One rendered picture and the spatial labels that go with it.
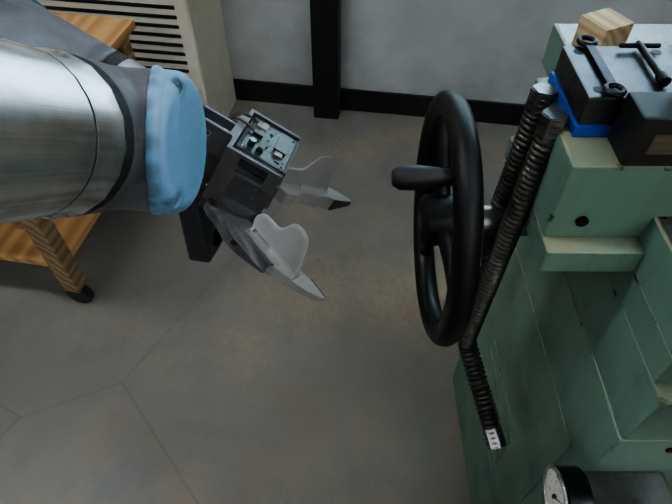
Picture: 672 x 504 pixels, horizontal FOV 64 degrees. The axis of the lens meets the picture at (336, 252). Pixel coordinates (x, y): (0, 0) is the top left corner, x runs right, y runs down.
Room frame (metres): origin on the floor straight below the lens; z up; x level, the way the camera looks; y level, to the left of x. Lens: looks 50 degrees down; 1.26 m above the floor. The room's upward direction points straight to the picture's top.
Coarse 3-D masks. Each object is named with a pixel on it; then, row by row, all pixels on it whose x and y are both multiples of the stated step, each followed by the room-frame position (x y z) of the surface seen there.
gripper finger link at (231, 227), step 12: (216, 216) 0.33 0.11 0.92; (228, 216) 0.33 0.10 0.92; (228, 228) 0.32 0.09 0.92; (240, 228) 0.32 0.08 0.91; (228, 240) 0.31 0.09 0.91; (240, 240) 0.31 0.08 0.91; (252, 240) 0.31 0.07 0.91; (240, 252) 0.31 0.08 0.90; (252, 252) 0.31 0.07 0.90; (252, 264) 0.30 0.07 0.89; (264, 264) 0.30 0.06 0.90
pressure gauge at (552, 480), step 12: (552, 468) 0.19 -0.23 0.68; (564, 468) 0.19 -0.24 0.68; (576, 468) 0.19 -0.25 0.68; (552, 480) 0.19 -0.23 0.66; (564, 480) 0.18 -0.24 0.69; (576, 480) 0.18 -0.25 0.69; (552, 492) 0.18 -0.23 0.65; (564, 492) 0.17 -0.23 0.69; (576, 492) 0.17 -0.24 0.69; (588, 492) 0.17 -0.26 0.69
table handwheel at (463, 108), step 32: (448, 96) 0.48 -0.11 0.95; (448, 128) 0.43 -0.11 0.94; (448, 160) 0.47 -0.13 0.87; (480, 160) 0.38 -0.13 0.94; (416, 192) 0.54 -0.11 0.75; (448, 192) 0.45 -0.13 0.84; (480, 192) 0.35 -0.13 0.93; (416, 224) 0.51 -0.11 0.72; (448, 224) 0.41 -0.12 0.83; (480, 224) 0.33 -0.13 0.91; (416, 256) 0.47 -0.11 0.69; (448, 256) 0.36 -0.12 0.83; (480, 256) 0.31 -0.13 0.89; (416, 288) 0.43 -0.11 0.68; (448, 288) 0.31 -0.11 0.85; (448, 320) 0.29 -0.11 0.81
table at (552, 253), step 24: (576, 24) 0.72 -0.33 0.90; (648, 24) 0.72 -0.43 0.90; (552, 48) 0.70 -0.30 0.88; (528, 216) 0.39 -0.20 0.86; (552, 240) 0.35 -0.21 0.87; (576, 240) 0.35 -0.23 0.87; (600, 240) 0.35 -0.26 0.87; (624, 240) 0.35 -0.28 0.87; (648, 240) 0.34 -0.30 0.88; (552, 264) 0.33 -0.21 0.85; (576, 264) 0.33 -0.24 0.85; (600, 264) 0.33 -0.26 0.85; (624, 264) 0.33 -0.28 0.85; (648, 264) 0.32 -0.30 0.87; (648, 288) 0.30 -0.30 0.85
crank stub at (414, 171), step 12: (396, 168) 0.39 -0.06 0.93; (408, 168) 0.39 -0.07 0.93; (420, 168) 0.39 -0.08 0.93; (432, 168) 0.39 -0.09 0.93; (444, 168) 0.39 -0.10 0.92; (396, 180) 0.38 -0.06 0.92; (408, 180) 0.38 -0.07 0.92; (420, 180) 0.38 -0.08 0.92; (432, 180) 0.38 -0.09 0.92; (444, 180) 0.38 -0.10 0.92
